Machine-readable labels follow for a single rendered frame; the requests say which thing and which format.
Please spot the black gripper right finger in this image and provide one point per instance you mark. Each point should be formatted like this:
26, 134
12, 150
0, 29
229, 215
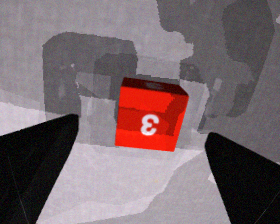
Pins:
248, 183

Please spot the red block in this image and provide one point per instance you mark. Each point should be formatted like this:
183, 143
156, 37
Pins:
150, 114

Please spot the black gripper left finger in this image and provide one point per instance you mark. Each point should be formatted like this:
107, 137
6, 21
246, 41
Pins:
30, 162

